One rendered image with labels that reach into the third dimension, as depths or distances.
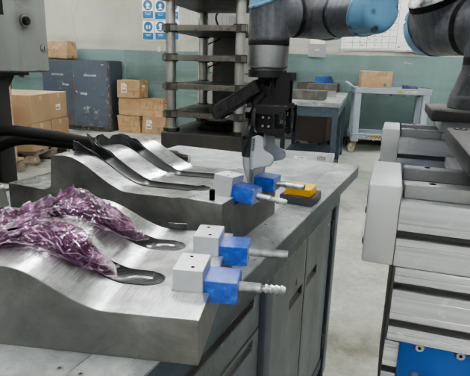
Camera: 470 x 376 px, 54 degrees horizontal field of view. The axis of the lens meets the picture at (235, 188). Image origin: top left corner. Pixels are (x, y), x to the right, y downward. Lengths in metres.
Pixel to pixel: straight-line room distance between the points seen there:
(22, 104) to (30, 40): 3.82
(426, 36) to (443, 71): 6.14
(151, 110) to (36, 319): 7.04
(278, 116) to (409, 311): 0.45
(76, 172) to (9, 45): 0.70
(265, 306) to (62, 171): 0.50
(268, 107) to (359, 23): 0.21
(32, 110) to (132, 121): 2.62
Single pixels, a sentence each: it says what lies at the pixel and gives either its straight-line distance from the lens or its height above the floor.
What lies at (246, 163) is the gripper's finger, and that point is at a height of 0.93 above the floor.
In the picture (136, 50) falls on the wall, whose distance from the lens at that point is 8.04.
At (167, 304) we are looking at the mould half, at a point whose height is 0.86.
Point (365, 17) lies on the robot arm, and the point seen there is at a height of 1.19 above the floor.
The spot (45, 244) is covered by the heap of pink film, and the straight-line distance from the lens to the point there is 0.60.
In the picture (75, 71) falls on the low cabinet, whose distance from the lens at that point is 8.00.
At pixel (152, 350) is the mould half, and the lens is 0.53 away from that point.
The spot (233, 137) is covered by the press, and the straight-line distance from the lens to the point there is 4.75.
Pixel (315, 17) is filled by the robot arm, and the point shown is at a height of 1.20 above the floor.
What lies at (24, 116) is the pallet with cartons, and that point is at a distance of 5.41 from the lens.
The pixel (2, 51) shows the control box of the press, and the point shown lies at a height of 1.13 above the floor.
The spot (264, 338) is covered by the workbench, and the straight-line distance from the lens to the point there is 1.05.
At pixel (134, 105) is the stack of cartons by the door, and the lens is 7.67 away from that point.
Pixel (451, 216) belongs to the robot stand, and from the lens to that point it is 0.52.
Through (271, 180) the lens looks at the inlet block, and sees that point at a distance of 0.88.
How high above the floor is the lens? 1.11
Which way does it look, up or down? 15 degrees down
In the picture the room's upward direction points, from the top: 2 degrees clockwise
